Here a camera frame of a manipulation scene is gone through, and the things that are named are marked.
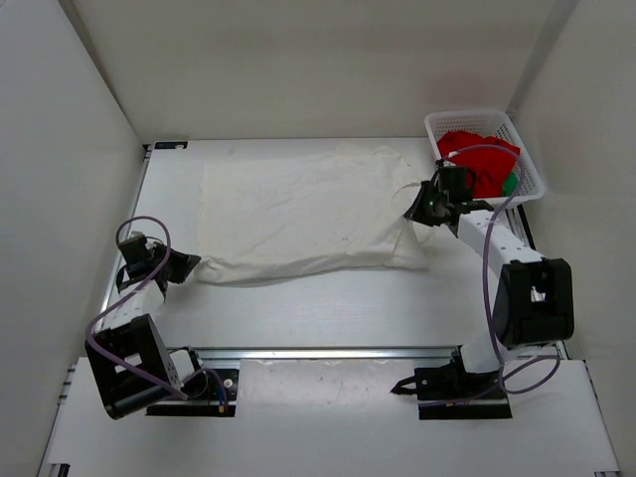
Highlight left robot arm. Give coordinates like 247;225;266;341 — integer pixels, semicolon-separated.
84;234;209;419

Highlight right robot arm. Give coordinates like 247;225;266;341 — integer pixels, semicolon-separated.
404;164;574;398

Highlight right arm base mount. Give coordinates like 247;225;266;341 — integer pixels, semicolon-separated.
391;347;513;420

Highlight red t shirt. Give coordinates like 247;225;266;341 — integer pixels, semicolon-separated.
436;131;521;199

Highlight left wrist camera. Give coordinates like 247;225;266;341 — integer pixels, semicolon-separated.
123;231;147;248

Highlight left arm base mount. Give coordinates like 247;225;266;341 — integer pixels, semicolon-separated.
145;347;239;418

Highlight white t shirt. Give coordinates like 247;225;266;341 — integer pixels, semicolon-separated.
196;143;428;285

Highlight white plastic basket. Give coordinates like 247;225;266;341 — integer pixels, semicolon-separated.
424;109;545;207

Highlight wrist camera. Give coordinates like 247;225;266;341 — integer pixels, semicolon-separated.
123;231;147;248
435;154;455;169

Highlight aluminium frame rail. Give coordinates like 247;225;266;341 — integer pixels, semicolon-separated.
506;205;537;250

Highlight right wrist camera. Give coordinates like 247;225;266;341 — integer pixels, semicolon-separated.
435;154;455;169

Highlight green t shirt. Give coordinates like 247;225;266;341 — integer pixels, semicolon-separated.
501;172;519;197

